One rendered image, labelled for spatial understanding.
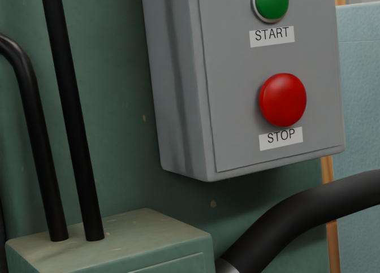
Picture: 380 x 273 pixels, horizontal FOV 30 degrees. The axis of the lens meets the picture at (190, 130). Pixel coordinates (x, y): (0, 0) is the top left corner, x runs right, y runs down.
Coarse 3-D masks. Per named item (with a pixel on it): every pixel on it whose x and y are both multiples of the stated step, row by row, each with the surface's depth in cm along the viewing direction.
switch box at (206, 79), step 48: (144, 0) 42; (192, 0) 37; (240, 0) 38; (192, 48) 38; (240, 48) 39; (288, 48) 40; (336, 48) 42; (192, 96) 38; (240, 96) 39; (336, 96) 42; (192, 144) 39; (240, 144) 39; (336, 144) 42
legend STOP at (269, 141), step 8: (296, 128) 41; (264, 136) 40; (272, 136) 40; (280, 136) 40; (288, 136) 41; (296, 136) 41; (264, 144) 40; (272, 144) 40; (280, 144) 40; (288, 144) 41
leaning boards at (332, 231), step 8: (336, 0) 225; (344, 0) 227; (328, 160) 224; (328, 168) 224; (328, 176) 224; (328, 224) 209; (336, 224) 208; (328, 232) 206; (336, 232) 208; (328, 240) 206; (336, 240) 208; (328, 248) 207; (336, 248) 208; (336, 256) 208; (336, 264) 208; (336, 272) 209
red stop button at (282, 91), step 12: (264, 84) 39; (276, 84) 39; (288, 84) 39; (300, 84) 40; (264, 96) 39; (276, 96) 39; (288, 96) 39; (300, 96) 40; (264, 108) 39; (276, 108) 39; (288, 108) 39; (300, 108) 40; (276, 120) 39; (288, 120) 39
